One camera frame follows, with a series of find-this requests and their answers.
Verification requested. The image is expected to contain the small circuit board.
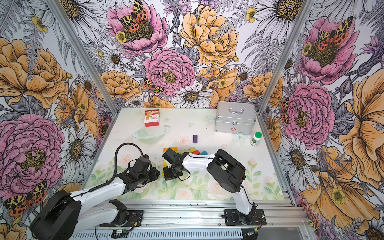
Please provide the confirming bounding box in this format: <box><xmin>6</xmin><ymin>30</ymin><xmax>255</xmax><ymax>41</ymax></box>
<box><xmin>111</xmin><ymin>229</ymin><xmax>130</xmax><ymax>239</ymax></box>

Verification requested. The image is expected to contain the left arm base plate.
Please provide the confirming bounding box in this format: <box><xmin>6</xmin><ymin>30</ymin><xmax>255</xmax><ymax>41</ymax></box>
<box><xmin>100</xmin><ymin>210</ymin><xmax>144</xmax><ymax>228</ymax></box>

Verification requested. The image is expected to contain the red white cardboard box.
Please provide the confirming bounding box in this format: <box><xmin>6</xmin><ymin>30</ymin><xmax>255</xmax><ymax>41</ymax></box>
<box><xmin>144</xmin><ymin>110</ymin><xmax>160</xmax><ymax>127</ymax></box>

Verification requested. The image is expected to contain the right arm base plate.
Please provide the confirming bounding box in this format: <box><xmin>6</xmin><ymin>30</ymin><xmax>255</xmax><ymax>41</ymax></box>
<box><xmin>221</xmin><ymin>209</ymin><xmax>267</xmax><ymax>227</ymax></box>

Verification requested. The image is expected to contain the silver metal case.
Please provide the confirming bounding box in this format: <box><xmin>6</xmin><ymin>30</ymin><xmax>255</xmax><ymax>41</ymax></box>
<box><xmin>215</xmin><ymin>102</ymin><xmax>257</xmax><ymax>135</ymax></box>

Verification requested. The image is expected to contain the clear glass bowl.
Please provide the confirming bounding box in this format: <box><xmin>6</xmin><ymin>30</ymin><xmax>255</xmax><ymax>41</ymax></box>
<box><xmin>132</xmin><ymin>125</ymin><xmax>171</xmax><ymax>145</ymax></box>

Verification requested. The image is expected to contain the orange long block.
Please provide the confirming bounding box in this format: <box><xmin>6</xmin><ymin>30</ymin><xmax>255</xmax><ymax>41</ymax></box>
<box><xmin>163</xmin><ymin>147</ymin><xmax>178</xmax><ymax>153</ymax></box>

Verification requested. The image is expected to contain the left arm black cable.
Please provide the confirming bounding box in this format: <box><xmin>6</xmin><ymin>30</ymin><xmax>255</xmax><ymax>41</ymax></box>
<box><xmin>86</xmin><ymin>142</ymin><xmax>145</xmax><ymax>193</ymax></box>

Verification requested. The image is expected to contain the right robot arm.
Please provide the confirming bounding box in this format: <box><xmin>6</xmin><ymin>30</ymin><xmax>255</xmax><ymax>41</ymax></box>
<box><xmin>163</xmin><ymin>148</ymin><xmax>264</xmax><ymax>227</ymax></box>

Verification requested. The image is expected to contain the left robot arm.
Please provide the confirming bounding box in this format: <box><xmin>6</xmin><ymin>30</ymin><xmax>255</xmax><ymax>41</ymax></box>
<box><xmin>30</xmin><ymin>167</ymin><xmax>160</xmax><ymax>240</ymax></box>

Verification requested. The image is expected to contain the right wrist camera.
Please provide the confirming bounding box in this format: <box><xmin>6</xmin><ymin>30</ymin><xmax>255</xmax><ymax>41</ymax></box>
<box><xmin>163</xmin><ymin>149</ymin><xmax>182</xmax><ymax>165</ymax></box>

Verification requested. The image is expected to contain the white bottle green cap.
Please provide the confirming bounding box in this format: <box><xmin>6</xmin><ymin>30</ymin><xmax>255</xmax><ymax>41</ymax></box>
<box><xmin>251</xmin><ymin>132</ymin><xmax>263</xmax><ymax>146</ymax></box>

